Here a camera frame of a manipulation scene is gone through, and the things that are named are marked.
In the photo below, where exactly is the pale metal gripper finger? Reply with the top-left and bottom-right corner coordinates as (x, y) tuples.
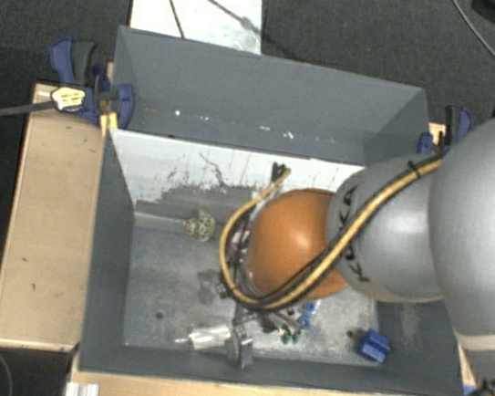
(235, 336), (259, 372)
(224, 324), (246, 364)

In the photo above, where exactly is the grey metal bin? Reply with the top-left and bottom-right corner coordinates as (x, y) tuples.
(67, 24), (495, 396)

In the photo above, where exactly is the pale spotted round toy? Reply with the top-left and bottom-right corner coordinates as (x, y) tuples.
(179, 205), (220, 245)

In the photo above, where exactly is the blue toy block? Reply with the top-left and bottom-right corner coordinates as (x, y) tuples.
(354, 326), (395, 365)

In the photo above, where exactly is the pale wood flat board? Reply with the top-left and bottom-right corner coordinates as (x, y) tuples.
(0, 79), (119, 360)

